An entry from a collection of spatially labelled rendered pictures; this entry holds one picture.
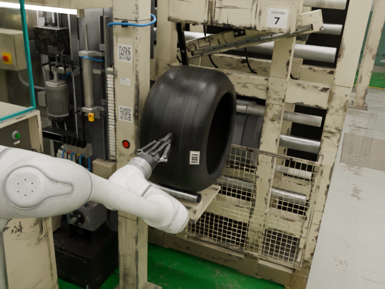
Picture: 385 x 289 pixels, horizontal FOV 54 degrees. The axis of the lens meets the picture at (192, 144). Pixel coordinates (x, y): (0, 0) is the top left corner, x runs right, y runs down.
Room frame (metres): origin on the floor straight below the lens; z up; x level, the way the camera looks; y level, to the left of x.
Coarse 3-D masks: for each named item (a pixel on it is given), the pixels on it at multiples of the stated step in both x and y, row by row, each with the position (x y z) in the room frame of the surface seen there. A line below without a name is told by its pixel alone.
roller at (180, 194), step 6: (156, 186) 1.59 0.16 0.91; (162, 186) 1.58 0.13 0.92; (168, 186) 1.58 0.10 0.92; (168, 192) 1.56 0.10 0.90; (174, 192) 1.55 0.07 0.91; (180, 192) 1.54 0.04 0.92; (186, 192) 1.54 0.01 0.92; (192, 192) 1.54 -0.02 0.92; (186, 198) 1.52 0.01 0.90; (192, 198) 1.51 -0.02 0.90; (198, 198) 1.51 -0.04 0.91
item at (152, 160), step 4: (152, 152) 1.28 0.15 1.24; (140, 156) 1.21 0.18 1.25; (144, 156) 1.21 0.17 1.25; (148, 156) 1.22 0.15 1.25; (156, 156) 1.25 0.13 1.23; (148, 160) 1.20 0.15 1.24; (152, 160) 1.21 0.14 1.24; (156, 160) 1.23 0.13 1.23; (152, 164) 1.20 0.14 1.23; (156, 164) 1.23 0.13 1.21; (152, 168) 1.20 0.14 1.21
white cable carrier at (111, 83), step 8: (112, 80) 1.77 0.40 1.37; (112, 88) 1.77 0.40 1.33; (112, 96) 1.77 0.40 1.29; (112, 104) 1.77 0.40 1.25; (112, 112) 1.77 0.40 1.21; (112, 120) 1.77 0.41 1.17; (112, 128) 1.77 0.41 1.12; (112, 136) 1.78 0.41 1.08; (112, 144) 1.78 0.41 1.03; (112, 152) 1.78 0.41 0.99
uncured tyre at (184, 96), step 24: (168, 72) 1.65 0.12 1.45; (192, 72) 1.64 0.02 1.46; (216, 72) 1.66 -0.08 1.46; (168, 96) 1.52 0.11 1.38; (192, 96) 1.49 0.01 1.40; (216, 96) 1.54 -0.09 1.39; (144, 120) 1.49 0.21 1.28; (168, 120) 1.45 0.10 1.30; (192, 120) 1.43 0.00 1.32; (216, 120) 1.93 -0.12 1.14; (144, 144) 1.47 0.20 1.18; (192, 144) 1.40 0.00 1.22; (216, 144) 1.88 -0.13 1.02; (168, 168) 1.43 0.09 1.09; (192, 168) 1.41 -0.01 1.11; (216, 168) 1.68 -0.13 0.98
